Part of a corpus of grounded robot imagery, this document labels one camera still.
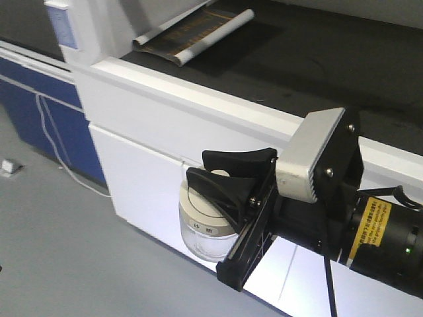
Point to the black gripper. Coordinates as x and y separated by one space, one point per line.
250 203

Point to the glass jar with beige lid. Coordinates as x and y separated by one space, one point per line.
204 230

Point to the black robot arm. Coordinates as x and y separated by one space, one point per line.
376 232

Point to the rolled white paper sheet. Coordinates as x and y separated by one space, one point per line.
188 34

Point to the white floor socket box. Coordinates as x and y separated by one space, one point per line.
10 168

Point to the white control panel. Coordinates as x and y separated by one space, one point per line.
60 15

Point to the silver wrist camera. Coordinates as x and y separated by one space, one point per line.
317 155

